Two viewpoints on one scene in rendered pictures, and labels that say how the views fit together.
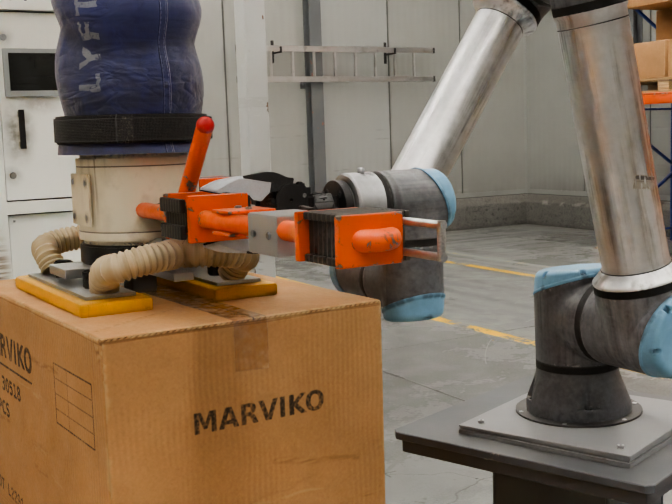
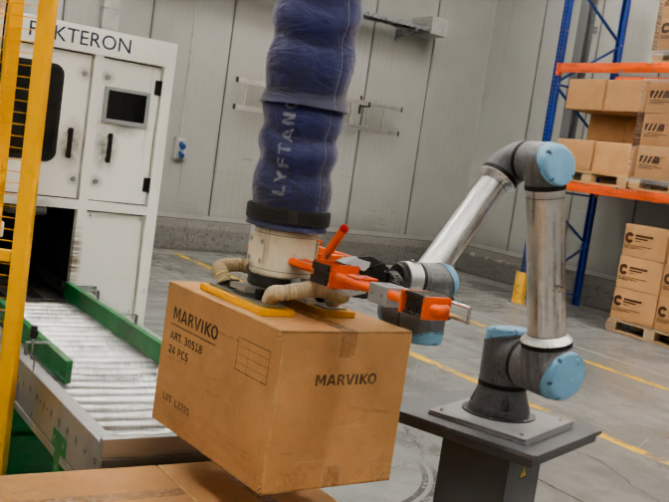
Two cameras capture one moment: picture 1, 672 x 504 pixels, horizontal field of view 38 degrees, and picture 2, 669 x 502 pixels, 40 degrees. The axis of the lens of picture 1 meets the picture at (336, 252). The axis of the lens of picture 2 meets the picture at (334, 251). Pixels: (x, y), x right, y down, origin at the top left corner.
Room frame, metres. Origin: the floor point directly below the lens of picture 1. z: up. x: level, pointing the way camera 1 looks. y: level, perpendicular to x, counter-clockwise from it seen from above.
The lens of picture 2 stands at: (-0.98, 0.34, 1.48)
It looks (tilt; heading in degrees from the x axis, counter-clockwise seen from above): 6 degrees down; 356
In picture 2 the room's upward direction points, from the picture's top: 8 degrees clockwise
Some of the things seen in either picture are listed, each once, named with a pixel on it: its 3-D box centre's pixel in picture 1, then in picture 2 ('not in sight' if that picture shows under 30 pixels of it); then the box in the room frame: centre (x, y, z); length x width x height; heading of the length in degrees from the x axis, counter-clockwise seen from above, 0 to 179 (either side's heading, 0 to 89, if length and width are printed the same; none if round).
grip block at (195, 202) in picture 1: (205, 215); (334, 274); (1.26, 0.17, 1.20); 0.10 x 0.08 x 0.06; 122
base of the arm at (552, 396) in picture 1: (577, 383); (500, 395); (1.79, -0.44, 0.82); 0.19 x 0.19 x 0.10
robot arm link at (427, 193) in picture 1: (406, 202); (432, 281); (1.41, -0.10, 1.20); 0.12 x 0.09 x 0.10; 119
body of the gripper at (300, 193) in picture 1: (300, 208); (379, 276); (1.34, 0.05, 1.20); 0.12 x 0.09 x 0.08; 119
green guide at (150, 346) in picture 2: not in sight; (125, 323); (3.20, 0.94, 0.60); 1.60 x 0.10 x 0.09; 29
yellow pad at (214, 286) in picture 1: (197, 269); (306, 296); (1.52, 0.22, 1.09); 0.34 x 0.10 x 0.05; 32
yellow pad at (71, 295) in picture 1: (78, 281); (246, 293); (1.42, 0.38, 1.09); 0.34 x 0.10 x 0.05; 32
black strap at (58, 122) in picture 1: (134, 129); (289, 214); (1.48, 0.29, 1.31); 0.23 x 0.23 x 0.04
